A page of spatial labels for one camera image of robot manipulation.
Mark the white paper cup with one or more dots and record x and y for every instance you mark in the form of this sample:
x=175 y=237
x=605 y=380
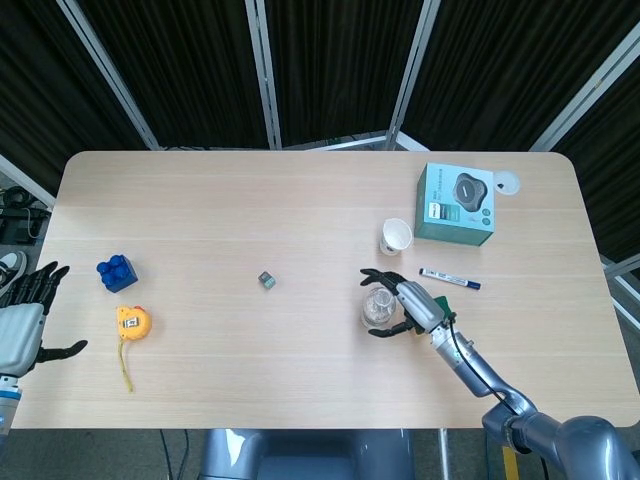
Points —
x=397 y=235

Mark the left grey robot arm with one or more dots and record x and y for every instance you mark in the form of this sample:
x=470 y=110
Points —
x=7 y=400

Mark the green yellow sponge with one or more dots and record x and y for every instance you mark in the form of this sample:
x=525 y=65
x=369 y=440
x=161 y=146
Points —
x=444 y=304

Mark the clear plastic bottle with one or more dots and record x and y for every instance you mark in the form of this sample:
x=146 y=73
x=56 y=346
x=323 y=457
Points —
x=378 y=307

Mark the black floor equipment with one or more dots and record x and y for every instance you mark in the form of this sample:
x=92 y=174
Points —
x=17 y=227

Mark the teal product box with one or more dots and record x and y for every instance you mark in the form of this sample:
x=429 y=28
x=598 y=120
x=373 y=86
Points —
x=452 y=210

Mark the blue white marker pen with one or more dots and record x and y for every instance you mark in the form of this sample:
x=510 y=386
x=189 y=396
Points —
x=450 y=278

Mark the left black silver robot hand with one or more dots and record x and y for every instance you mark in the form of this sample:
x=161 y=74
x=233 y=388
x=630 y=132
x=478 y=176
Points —
x=20 y=335

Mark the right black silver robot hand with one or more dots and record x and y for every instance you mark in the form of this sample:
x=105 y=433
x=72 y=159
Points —
x=420 y=305

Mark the small grey-green cube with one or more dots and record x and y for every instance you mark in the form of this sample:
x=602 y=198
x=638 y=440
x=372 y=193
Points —
x=266 y=280

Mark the yellow tape measure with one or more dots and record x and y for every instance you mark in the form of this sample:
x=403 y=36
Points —
x=132 y=325

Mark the aluminium screen frame post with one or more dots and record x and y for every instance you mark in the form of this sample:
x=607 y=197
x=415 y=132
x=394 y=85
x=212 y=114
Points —
x=262 y=75
x=411 y=75
x=620 y=280
x=107 y=70
x=585 y=85
x=25 y=177

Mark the blue toy brick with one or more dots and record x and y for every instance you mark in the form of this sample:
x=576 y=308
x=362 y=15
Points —
x=117 y=275

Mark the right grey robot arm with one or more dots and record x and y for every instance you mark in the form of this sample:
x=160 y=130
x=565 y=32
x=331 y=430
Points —
x=475 y=367

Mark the grey-blue robot torso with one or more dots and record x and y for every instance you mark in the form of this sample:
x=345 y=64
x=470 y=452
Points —
x=305 y=455

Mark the white grey shoe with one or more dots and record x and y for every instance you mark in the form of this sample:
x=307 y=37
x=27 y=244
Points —
x=12 y=262

